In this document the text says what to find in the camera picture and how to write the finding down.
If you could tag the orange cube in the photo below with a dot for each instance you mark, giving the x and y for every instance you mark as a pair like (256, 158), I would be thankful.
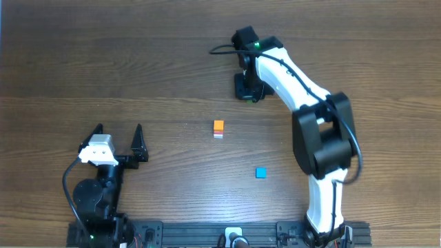
(218, 125)

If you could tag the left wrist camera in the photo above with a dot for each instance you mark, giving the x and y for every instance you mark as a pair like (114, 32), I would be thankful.
(98, 149)

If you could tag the blue cube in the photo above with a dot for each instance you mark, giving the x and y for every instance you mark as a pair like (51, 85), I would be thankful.
(260, 173)

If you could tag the mounting rail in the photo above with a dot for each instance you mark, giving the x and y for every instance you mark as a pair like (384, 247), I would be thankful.
(200, 234)

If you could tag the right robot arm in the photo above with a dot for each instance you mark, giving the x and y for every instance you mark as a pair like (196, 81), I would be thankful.
(320, 144)

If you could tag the red cube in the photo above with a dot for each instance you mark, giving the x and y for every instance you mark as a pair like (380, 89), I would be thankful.
(218, 132)

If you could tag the white cube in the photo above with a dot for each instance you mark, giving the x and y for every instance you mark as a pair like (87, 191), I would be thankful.
(218, 136)

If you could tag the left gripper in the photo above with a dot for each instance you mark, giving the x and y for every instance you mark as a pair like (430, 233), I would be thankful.
(126, 162)

